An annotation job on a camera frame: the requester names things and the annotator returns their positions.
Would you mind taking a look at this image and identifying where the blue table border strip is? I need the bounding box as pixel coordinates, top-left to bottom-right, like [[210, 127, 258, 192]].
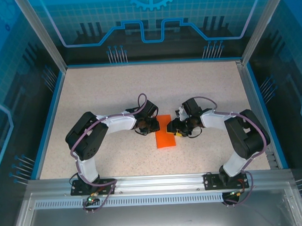
[[245, 61, 289, 171], [30, 69, 71, 181]]

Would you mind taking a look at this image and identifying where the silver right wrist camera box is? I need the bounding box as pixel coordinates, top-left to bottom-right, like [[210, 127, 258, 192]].
[[175, 105, 189, 122]]

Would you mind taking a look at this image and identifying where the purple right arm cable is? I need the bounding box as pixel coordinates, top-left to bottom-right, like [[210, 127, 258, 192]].
[[191, 93, 271, 208]]

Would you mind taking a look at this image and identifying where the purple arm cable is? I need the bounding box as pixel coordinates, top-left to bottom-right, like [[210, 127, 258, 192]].
[[67, 92, 153, 215], [191, 93, 271, 208]]

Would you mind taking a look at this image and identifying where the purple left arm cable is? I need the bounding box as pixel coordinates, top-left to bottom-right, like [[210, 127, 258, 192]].
[[67, 92, 153, 215]]

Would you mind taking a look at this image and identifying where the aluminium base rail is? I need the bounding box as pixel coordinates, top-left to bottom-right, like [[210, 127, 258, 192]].
[[27, 168, 293, 199]]

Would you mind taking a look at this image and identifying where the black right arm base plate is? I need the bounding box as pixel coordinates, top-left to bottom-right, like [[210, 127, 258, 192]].
[[203, 171, 250, 191]]

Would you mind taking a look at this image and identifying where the aluminium side rail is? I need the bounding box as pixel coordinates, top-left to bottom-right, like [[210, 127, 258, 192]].
[[235, 58, 280, 172]]

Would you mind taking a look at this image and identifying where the slotted metal cable duct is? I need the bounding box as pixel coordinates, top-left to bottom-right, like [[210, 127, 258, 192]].
[[34, 190, 287, 211]]

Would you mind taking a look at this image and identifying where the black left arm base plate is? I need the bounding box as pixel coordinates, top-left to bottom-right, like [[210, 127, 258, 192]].
[[70, 177, 118, 197]]

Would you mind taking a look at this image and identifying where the cable connector with light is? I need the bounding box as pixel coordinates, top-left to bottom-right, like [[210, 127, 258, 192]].
[[85, 192, 99, 206], [228, 188, 245, 198]]

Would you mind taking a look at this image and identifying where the aluminium frame post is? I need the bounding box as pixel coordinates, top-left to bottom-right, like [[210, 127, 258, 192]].
[[238, 0, 289, 65], [13, 0, 68, 74]]

